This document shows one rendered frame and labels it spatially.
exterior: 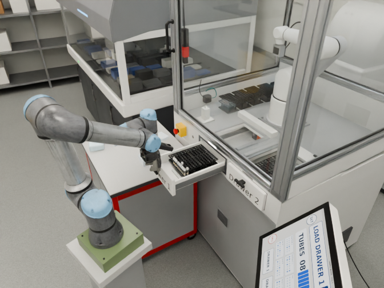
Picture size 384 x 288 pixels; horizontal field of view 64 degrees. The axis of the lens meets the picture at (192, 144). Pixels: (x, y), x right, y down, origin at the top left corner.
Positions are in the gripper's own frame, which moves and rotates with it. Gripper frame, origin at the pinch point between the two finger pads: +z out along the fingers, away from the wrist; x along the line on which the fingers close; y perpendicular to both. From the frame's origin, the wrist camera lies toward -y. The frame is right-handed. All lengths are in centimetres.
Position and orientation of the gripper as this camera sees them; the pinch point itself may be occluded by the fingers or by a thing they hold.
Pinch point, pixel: (157, 169)
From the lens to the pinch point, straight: 165.0
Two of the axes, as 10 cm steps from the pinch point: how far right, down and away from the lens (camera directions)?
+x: 5.1, 4.8, -7.1
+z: 0.1, 8.3, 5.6
